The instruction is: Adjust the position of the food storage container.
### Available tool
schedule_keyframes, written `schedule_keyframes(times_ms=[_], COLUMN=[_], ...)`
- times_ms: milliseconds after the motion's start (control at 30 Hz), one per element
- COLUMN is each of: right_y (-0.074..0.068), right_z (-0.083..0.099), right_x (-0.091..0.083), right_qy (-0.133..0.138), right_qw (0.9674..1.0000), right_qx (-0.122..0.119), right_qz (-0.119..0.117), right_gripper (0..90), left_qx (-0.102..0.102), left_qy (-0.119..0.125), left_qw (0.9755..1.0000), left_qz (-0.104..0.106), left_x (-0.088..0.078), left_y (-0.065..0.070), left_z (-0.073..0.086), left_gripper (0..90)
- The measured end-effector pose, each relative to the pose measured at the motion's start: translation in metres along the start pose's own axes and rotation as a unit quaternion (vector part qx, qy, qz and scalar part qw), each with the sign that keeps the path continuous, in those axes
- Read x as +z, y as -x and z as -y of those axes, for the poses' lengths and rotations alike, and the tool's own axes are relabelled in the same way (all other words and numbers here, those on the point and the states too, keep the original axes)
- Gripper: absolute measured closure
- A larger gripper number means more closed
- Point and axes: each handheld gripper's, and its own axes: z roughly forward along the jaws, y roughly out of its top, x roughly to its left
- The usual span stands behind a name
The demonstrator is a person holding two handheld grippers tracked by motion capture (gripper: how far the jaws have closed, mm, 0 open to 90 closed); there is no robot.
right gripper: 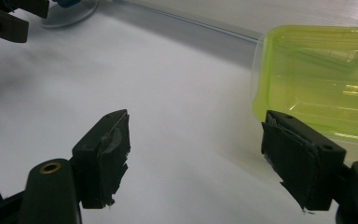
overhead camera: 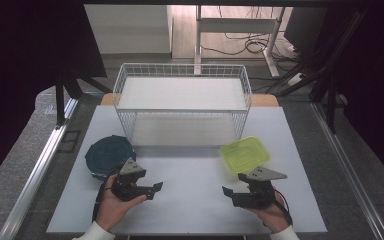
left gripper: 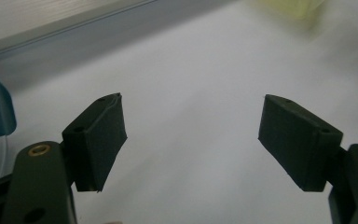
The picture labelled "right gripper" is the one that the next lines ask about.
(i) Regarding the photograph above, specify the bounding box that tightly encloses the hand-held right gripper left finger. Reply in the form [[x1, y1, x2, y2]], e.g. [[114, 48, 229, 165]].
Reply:
[[71, 108, 131, 210]]

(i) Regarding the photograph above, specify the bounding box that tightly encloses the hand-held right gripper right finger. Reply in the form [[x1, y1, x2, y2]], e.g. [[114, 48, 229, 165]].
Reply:
[[260, 109, 347, 213]]

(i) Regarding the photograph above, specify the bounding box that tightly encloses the green translucent plastic container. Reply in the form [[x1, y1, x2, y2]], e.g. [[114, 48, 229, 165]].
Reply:
[[250, 24, 358, 146]]

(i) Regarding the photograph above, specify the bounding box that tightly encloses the blue object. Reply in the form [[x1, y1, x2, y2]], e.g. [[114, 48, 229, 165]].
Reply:
[[51, 0, 82, 9]]

